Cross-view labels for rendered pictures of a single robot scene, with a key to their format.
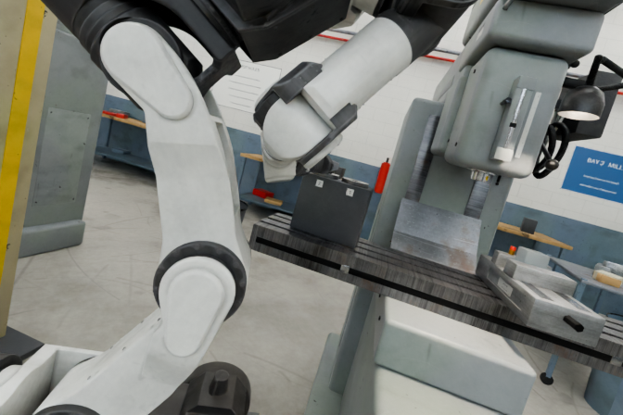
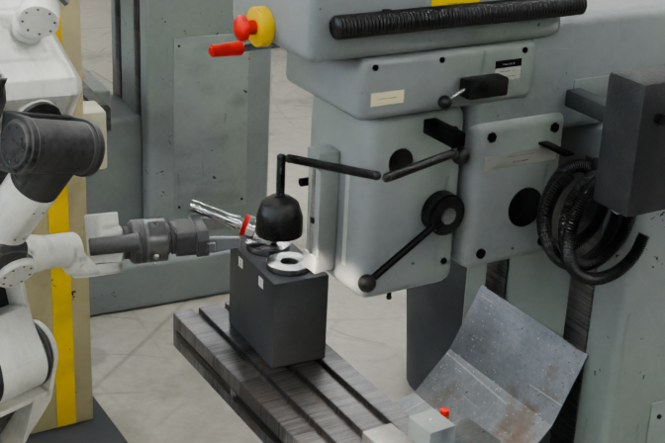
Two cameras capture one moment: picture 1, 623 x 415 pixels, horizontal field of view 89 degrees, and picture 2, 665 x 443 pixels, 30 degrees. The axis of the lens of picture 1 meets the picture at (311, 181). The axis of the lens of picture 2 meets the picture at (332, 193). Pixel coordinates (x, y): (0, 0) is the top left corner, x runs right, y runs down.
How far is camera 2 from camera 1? 2.12 m
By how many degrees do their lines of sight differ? 48
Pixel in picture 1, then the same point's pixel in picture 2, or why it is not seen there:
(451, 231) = (530, 368)
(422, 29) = (27, 181)
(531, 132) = (349, 227)
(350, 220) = (265, 325)
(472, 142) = not seen: hidden behind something
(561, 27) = (330, 78)
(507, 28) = (294, 73)
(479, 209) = (583, 331)
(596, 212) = not seen: outside the picture
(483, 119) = not seen: hidden behind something
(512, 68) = (325, 125)
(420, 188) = (502, 270)
